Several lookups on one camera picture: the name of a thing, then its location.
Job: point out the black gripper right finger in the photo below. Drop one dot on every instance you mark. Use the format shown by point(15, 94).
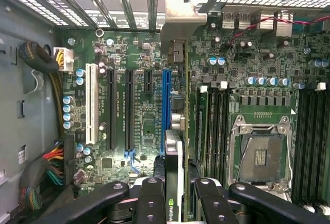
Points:
point(214, 206)

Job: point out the short black expansion slot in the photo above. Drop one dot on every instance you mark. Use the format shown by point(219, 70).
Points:
point(148, 82)

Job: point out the CPU socket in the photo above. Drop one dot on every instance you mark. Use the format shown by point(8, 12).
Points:
point(263, 157)

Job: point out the black RAM slot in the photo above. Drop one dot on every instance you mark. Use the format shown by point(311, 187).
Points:
point(299, 144)
point(325, 144)
point(316, 144)
point(212, 131)
point(308, 144)
point(218, 131)
point(225, 131)

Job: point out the thin metal locking lever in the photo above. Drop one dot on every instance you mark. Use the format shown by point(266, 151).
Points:
point(245, 157)

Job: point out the blue expansion slot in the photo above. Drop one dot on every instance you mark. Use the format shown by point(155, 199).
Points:
point(166, 100)

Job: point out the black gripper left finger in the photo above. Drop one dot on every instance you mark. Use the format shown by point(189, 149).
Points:
point(149, 203)

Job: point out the green motherboard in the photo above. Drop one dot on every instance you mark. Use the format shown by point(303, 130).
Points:
point(144, 110)

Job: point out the grey power supply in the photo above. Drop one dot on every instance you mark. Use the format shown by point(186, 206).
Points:
point(25, 110)

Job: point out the long black expansion slot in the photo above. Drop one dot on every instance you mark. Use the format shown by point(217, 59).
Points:
point(129, 110)
point(111, 110)

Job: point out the white expansion slot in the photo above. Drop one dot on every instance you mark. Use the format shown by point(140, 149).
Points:
point(92, 105)

